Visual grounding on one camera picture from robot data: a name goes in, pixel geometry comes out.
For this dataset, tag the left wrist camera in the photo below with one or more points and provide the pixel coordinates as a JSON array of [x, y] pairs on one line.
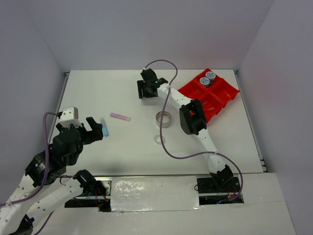
[[69, 116]]

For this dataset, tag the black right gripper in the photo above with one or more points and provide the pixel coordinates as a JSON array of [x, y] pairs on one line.
[[141, 85]]

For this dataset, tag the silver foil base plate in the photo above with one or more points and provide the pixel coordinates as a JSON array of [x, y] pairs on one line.
[[155, 194]]

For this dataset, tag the blue highlighter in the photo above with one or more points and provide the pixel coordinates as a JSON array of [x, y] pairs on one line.
[[104, 127]]

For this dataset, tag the pink highlighter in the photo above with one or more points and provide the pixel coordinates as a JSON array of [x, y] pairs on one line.
[[119, 116]]

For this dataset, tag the blue paint jar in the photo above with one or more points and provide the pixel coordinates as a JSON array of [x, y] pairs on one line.
[[211, 76], [205, 81]]

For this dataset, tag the red compartment bin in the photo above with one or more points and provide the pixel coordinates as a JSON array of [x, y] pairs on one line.
[[212, 98]]

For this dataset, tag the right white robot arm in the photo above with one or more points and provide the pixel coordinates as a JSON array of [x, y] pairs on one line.
[[192, 121]]

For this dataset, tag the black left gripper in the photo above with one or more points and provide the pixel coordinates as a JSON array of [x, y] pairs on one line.
[[96, 133]]

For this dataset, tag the small clear tape roll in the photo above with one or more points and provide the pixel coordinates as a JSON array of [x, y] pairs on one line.
[[159, 139]]

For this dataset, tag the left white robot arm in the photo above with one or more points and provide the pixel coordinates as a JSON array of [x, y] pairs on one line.
[[26, 207]]

